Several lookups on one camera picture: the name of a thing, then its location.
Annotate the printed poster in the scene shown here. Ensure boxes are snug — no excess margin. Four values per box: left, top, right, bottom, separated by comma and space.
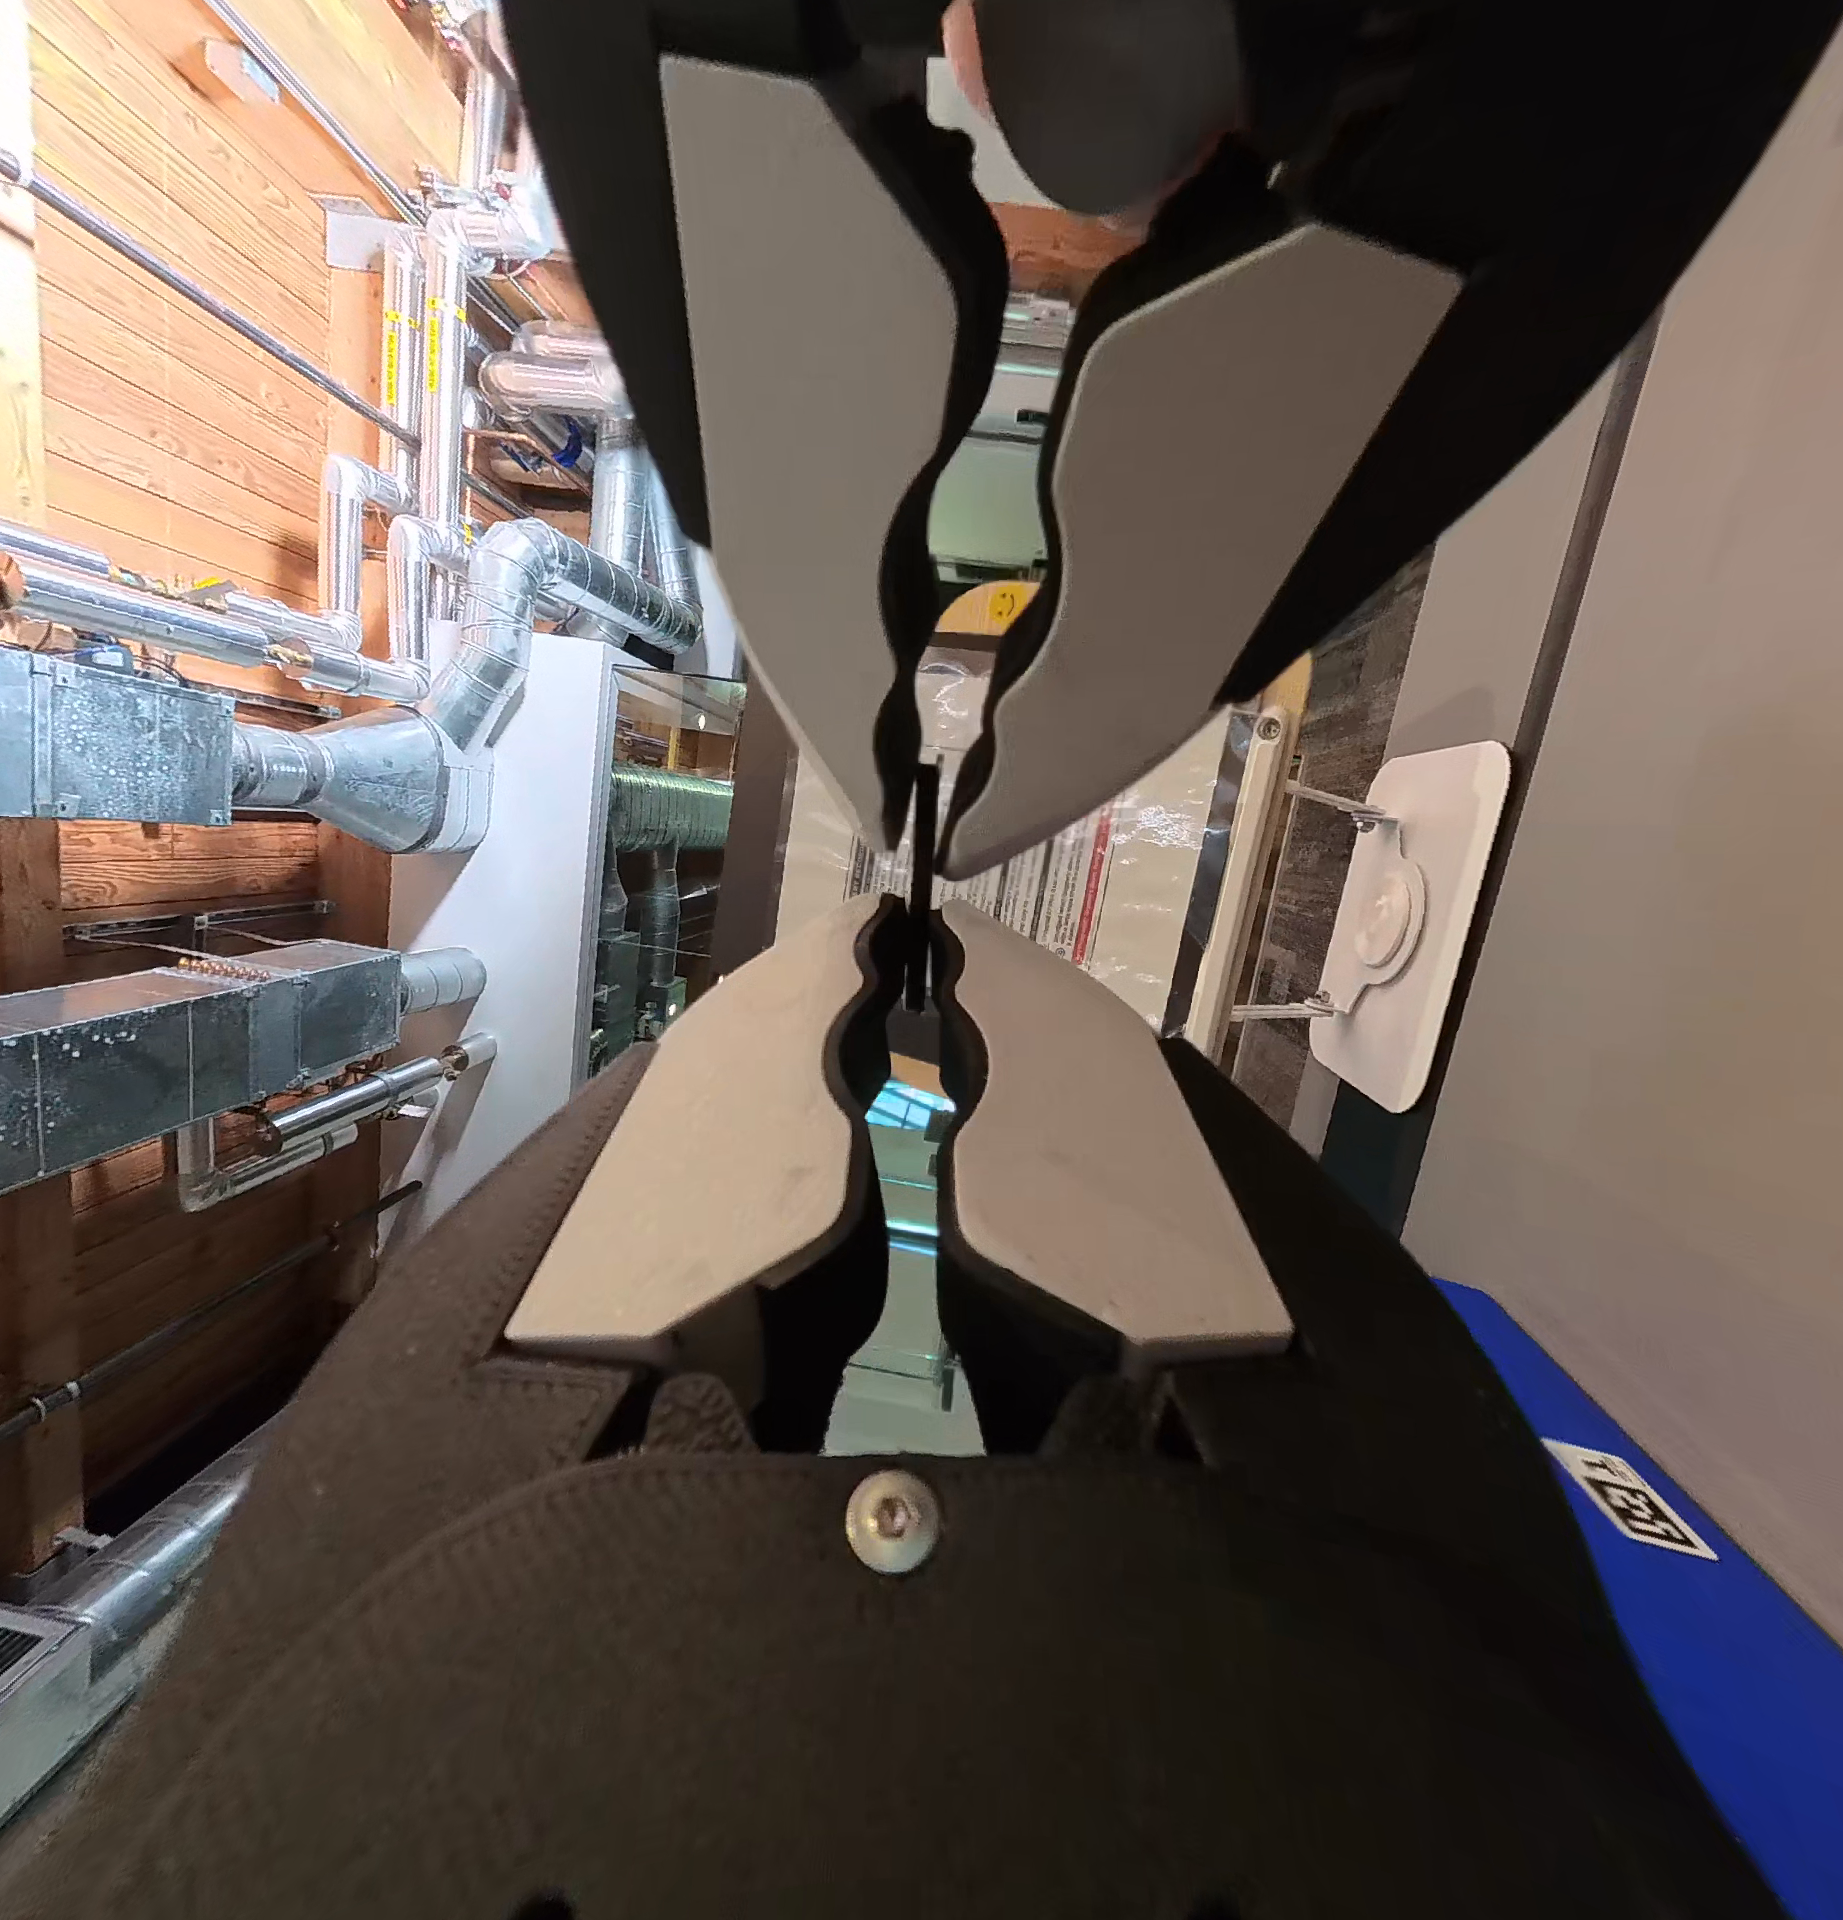
846, 794, 1240, 980

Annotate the green flexible duct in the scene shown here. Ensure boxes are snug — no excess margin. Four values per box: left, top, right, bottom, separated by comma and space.
609, 763, 737, 858

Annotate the silver flexible duct elbow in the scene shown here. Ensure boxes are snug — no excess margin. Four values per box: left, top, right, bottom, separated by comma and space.
231, 517, 708, 858

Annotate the thin black rod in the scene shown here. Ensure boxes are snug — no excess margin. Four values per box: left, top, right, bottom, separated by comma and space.
0, 1183, 425, 1469

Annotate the thin metal conduit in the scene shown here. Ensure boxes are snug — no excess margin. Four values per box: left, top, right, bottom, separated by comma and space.
0, 118, 431, 455

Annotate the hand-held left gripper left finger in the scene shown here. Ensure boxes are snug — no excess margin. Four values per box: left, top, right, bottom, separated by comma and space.
503, 892, 895, 1368

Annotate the thin black strip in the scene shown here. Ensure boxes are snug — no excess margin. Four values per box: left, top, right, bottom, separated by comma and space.
906, 757, 948, 1008

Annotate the metal vent grille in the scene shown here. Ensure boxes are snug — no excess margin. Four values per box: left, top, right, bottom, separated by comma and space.
0, 1595, 95, 1820

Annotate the blue plastic bin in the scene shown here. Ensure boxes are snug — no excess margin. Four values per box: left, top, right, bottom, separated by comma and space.
1428, 1274, 1843, 1920

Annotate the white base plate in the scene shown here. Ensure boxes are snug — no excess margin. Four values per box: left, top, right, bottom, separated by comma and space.
1308, 741, 1513, 1115

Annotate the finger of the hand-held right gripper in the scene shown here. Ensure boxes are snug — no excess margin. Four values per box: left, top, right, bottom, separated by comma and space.
928, 180, 1466, 883
660, 57, 1014, 858

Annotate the silver insulated pipe cluster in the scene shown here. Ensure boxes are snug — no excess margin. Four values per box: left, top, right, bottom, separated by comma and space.
318, 60, 669, 668

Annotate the long silver insulated pipe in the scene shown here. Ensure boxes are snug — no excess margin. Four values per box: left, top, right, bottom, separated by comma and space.
0, 507, 431, 704

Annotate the long rectangular metal duct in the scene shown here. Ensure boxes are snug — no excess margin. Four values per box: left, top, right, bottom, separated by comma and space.
0, 939, 491, 1210

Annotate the yellow smiley sign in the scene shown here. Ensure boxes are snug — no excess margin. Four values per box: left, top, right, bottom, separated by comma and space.
932, 583, 1046, 650

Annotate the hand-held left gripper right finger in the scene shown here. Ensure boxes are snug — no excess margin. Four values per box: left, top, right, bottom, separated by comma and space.
932, 899, 1294, 1373

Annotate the white sign frame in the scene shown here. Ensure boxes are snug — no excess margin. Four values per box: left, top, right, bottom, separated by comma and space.
1182, 702, 1301, 1053

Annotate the short rectangular metal duct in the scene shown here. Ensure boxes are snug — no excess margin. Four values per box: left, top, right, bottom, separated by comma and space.
0, 642, 237, 831

